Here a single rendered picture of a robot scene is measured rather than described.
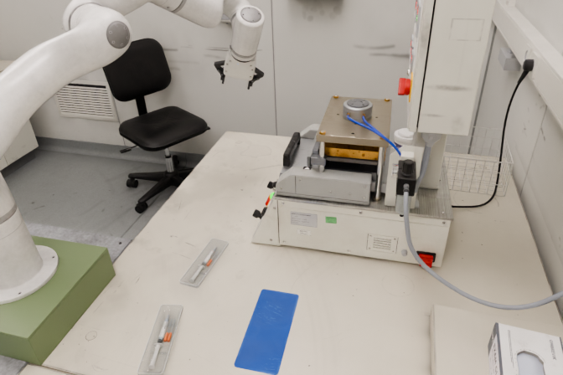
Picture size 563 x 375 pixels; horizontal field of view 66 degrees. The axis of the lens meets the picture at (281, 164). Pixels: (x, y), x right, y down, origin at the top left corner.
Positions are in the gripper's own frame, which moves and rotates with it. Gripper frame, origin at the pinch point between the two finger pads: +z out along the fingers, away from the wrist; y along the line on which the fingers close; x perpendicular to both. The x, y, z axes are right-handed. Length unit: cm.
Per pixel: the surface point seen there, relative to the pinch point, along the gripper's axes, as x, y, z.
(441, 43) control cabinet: -29, 38, -64
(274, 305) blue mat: -75, 19, -12
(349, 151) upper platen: -38, 32, -29
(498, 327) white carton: -79, 59, -42
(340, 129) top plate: -34, 28, -33
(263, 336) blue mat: -84, 16, -16
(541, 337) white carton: -81, 66, -45
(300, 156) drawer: -32.1, 22.2, -12.9
